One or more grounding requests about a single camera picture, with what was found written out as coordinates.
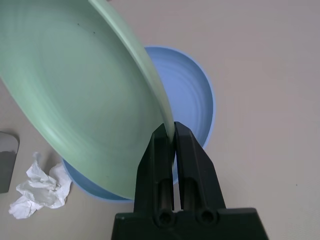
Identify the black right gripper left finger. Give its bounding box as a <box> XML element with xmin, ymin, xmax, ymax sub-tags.
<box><xmin>133</xmin><ymin>122</ymin><xmax>176</xmax><ymax>214</ymax></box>

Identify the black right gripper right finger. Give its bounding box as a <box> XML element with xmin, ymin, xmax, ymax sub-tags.
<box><xmin>174</xmin><ymin>121</ymin><xmax>227</xmax><ymax>214</ymax></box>

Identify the white tissue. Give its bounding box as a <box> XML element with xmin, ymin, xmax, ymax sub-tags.
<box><xmin>8</xmin><ymin>151</ymin><xmax>74</xmax><ymax>220</ymax></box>

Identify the green plastic plate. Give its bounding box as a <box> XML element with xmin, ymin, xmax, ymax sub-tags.
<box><xmin>0</xmin><ymin>0</ymin><xmax>175</xmax><ymax>201</ymax></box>

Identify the grey glasses case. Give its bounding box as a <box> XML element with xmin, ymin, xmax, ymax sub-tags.
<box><xmin>0</xmin><ymin>130</ymin><xmax>21</xmax><ymax>195</ymax></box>

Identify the blue plastic plate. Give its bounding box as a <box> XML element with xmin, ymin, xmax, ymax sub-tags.
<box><xmin>61</xmin><ymin>46</ymin><xmax>217</xmax><ymax>202</ymax></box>

